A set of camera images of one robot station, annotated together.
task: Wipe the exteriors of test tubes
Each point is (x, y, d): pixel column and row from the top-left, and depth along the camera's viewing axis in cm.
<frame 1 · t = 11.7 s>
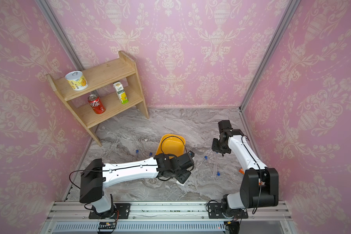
left hand: (185, 174, 76), fingers open
right hand: (217, 148, 86), fingers closed
red cola can: (96, 104, 84), point 31 cm above the table
green white juice carton: (120, 90, 89), point 32 cm above the table
yellow plastic basin: (172, 145, 98), point 3 cm above the table
test tube far left: (137, 151, 99), on the table
test tube centre right: (211, 170, 89), on the table
test tube right upper: (216, 162, 92), point 2 cm above the table
test tube right lower: (218, 169, 91), on the table

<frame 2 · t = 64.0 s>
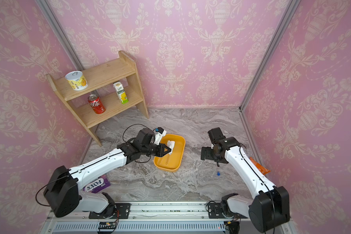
left hand: (171, 151, 78), fingers closed
right hand: (210, 156, 81), fingers open
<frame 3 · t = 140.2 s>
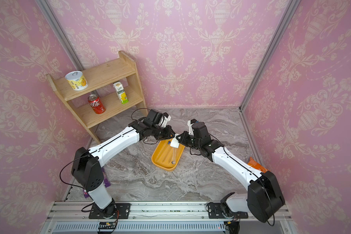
left hand: (176, 136, 81), fingers closed
right hand: (175, 137, 79), fingers closed
test tube centre left: (172, 156, 79), point 16 cm above the table
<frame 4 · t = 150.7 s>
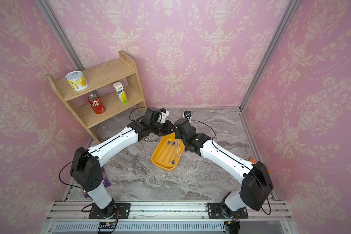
left hand: (177, 129, 81), fingers closed
right hand: (180, 127, 81), fingers closed
test tube centre left: (178, 148, 80), point 17 cm above the table
